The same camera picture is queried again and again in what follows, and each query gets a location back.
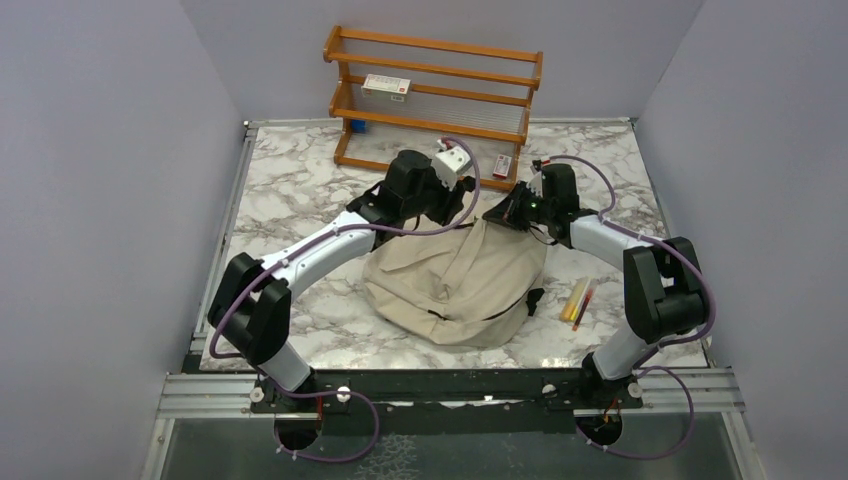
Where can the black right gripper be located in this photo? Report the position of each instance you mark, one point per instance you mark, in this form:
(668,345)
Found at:
(507,211)

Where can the cream canvas student bag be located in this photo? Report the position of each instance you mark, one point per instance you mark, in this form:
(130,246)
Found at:
(474,286)

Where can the small red white card box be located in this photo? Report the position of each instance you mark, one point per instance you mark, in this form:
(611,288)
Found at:
(502,167)

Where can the white red box on shelf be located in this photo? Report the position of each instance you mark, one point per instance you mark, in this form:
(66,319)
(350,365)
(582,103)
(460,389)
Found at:
(384,87)

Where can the orange wooden shelf rack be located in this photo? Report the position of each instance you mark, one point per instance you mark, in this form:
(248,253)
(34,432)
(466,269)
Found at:
(479,93)

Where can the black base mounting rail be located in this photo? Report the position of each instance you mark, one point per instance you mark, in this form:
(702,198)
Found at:
(441,401)

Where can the small blue item on shelf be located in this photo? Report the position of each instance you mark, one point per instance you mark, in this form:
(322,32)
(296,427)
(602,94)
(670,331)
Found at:
(358,126)

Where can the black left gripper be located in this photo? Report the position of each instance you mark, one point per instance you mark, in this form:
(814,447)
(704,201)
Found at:
(451,201)

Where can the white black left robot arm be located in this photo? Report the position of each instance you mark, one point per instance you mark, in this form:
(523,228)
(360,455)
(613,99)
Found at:
(251,308)

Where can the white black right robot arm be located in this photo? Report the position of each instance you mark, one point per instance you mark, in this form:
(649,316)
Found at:
(666,299)

